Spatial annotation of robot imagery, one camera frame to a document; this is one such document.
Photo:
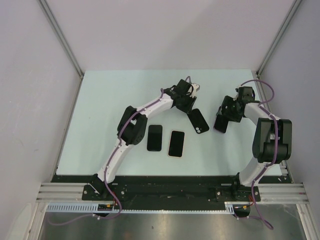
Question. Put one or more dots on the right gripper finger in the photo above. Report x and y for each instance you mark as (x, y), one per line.
(236, 119)
(221, 112)

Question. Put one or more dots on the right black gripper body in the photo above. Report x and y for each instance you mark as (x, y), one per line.
(227, 111)

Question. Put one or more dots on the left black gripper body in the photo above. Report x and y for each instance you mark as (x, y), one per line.
(186, 106)

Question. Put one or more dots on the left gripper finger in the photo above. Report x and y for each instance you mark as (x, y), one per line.
(186, 109)
(192, 101)

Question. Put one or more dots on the purple-edged phone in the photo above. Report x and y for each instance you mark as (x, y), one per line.
(221, 124)

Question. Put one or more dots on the large black phone case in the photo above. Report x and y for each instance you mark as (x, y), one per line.
(198, 121)

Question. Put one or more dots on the teal-edged phone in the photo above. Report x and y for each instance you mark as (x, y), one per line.
(176, 143)

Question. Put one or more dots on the beige phone case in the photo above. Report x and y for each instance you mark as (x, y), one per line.
(183, 147)

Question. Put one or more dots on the white-edged black phone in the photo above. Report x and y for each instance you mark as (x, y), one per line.
(155, 137)

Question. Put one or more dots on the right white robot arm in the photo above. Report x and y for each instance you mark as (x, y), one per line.
(272, 141)

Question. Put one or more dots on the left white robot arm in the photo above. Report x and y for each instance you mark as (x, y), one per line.
(132, 128)

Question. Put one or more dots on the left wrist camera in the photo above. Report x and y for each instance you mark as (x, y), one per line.
(194, 88)

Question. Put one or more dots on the horizontal aluminium rail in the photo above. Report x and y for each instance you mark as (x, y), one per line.
(279, 193)

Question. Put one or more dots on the right aluminium frame post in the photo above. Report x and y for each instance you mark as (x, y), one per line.
(294, 8)

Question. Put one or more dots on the aluminium frame post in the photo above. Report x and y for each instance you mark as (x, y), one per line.
(54, 24)
(294, 8)

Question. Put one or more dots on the left aluminium frame post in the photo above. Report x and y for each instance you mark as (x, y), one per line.
(54, 24)

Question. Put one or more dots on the slotted cable duct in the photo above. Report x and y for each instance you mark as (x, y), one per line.
(106, 208)

